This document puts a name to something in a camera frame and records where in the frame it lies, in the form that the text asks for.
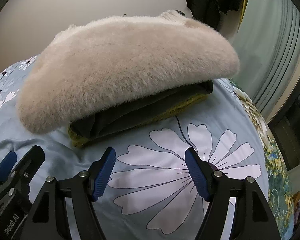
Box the blue floral duvet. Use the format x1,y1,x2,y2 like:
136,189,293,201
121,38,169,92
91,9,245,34
0,57,269,239

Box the floral bed sheet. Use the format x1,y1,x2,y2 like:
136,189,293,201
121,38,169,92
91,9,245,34
229,80,294,239

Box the beige fluffy cartoon sweater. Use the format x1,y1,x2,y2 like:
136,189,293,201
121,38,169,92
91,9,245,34
17,10,240,134

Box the dark green yellow folded garment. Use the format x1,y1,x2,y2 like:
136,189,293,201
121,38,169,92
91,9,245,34
68,80,213,148

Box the pale green curtain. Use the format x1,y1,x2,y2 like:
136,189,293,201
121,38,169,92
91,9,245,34
233,0,300,115

